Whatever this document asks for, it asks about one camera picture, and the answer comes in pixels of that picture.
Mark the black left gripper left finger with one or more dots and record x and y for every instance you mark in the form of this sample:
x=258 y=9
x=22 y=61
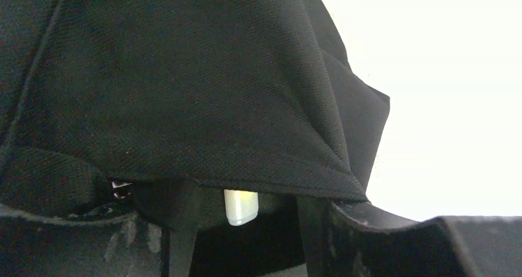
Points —
x=142 y=230

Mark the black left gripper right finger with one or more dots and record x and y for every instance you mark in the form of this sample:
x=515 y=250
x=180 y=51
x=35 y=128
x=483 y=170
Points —
x=358 y=239

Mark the yellow highlighter pen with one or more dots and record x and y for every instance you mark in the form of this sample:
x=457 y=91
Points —
x=241 y=207

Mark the black student backpack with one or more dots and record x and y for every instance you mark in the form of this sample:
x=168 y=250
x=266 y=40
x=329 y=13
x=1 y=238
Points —
x=248 y=95

